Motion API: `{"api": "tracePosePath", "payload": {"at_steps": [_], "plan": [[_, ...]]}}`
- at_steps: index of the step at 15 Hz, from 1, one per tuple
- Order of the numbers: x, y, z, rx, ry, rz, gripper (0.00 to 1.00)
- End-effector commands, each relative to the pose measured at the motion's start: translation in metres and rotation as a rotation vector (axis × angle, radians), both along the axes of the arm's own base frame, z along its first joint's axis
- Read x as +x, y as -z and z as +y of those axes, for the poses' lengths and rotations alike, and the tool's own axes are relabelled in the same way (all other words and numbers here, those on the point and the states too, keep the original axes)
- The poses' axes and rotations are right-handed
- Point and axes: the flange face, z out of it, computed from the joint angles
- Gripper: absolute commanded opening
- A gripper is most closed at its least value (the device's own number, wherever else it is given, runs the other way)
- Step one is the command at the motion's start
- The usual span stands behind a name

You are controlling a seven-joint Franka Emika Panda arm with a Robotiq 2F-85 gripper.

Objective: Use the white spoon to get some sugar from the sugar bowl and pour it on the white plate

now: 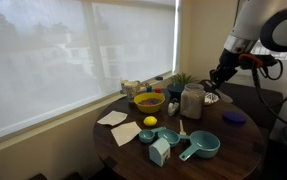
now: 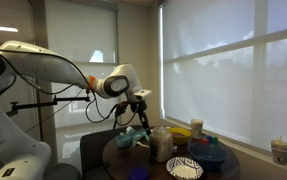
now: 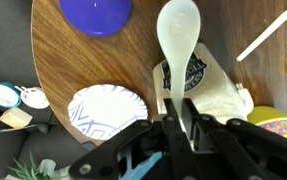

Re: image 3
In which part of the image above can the white plastic fork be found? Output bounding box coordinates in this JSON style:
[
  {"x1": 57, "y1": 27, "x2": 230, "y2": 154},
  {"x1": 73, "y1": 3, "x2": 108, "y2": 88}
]
[{"x1": 236, "y1": 0, "x2": 287, "y2": 63}]

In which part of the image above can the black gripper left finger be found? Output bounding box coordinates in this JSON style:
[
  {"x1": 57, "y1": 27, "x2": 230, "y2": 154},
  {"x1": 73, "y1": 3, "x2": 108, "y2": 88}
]
[{"x1": 68, "y1": 98, "x2": 201, "y2": 180}]

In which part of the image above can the translucent white container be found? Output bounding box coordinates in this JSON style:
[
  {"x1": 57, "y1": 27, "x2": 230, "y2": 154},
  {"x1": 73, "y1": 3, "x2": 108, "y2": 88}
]
[{"x1": 37, "y1": 158, "x2": 71, "y2": 180}]

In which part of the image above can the dark blue round lid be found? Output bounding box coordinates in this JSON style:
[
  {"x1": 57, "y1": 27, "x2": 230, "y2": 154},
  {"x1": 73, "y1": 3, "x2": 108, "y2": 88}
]
[{"x1": 58, "y1": 0, "x2": 133, "y2": 38}]

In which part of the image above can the green spiky plant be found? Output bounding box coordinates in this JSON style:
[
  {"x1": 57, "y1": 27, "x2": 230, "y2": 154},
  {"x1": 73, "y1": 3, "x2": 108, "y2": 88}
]
[{"x1": 5, "y1": 151, "x2": 52, "y2": 180}]

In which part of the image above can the glass sugar jar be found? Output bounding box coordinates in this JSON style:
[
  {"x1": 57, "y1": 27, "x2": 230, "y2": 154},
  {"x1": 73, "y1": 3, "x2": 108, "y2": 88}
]
[{"x1": 152, "y1": 42, "x2": 255, "y2": 125}]

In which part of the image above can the yellow bowl with candies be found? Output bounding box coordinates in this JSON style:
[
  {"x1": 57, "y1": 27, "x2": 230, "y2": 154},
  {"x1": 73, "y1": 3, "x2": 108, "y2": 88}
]
[{"x1": 247, "y1": 105, "x2": 287, "y2": 146}]

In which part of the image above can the beige block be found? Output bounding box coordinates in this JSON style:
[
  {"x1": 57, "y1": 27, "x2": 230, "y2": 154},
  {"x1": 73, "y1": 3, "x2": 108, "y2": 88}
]
[{"x1": 0, "y1": 106, "x2": 34, "y2": 130}]

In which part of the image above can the patterned white paper plate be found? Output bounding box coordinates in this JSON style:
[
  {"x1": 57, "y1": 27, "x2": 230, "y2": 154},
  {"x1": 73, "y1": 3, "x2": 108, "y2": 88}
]
[{"x1": 67, "y1": 83, "x2": 149, "y2": 141}]

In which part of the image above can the black utensil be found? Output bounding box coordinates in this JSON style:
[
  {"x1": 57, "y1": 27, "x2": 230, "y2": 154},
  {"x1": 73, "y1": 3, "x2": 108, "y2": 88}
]
[{"x1": 0, "y1": 122, "x2": 50, "y2": 135}]

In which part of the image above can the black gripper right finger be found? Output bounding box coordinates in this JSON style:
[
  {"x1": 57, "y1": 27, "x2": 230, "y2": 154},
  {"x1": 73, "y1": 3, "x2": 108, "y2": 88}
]
[{"x1": 182, "y1": 98, "x2": 287, "y2": 180}]

